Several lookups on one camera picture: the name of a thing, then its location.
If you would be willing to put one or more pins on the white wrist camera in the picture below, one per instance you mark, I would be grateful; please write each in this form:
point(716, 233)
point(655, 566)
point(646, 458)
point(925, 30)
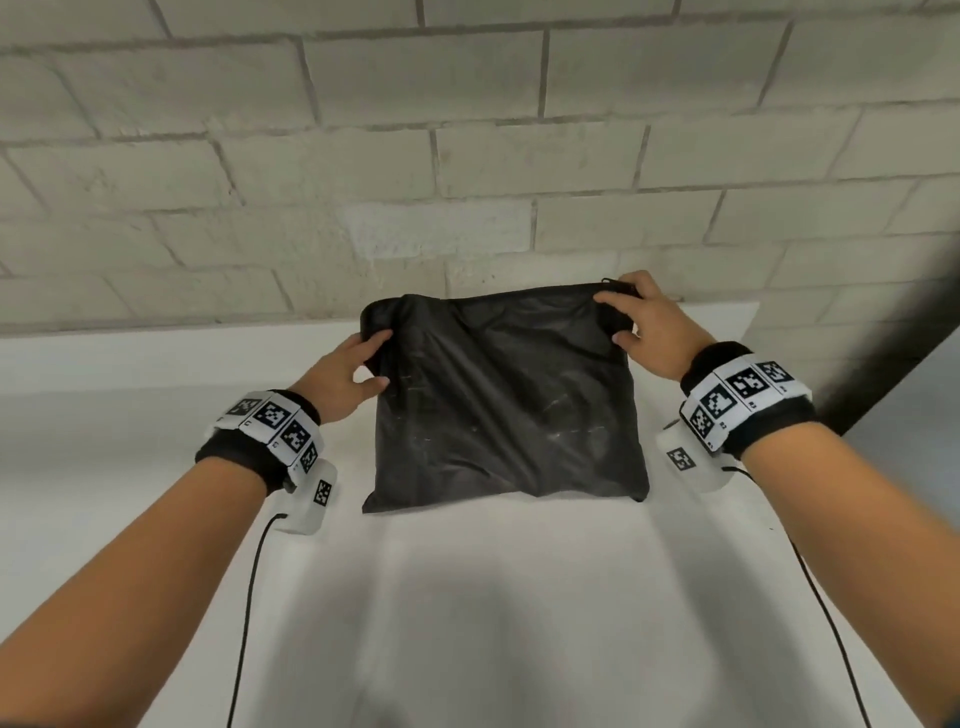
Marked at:
point(311, 502)
point(686, 457)

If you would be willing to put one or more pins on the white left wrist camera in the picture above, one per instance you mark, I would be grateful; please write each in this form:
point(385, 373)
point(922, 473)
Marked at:
point(311, 502)

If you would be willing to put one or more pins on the person's left forearm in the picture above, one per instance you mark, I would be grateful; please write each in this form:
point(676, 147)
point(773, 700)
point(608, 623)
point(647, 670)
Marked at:
point(127, 585)

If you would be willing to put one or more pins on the person's right forearm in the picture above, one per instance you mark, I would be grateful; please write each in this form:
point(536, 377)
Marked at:
point(862, 540)

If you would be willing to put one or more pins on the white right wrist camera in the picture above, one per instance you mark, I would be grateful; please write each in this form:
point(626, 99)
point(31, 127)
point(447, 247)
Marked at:
point(686, 457)

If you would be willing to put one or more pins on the right wristband with marker tiles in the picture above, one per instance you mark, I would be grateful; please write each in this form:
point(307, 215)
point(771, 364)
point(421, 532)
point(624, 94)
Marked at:
point(750, 397)

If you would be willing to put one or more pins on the person's left hand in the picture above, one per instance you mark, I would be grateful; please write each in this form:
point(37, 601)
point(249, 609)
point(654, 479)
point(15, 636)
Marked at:
point(341, 379)

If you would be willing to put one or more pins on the left wristband with marker tiles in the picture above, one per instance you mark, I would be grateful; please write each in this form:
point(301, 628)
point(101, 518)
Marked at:
point(266, 435)

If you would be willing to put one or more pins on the black fabric drawstring bag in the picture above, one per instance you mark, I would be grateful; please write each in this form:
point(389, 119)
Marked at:
point(510, 397)

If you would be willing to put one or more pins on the wristband with marker tiles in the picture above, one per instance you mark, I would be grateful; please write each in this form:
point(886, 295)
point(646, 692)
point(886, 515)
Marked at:
point(750, 397)
point(266, 435)

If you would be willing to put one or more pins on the person's right hand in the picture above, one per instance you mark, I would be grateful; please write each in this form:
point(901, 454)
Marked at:
point(656, 330)

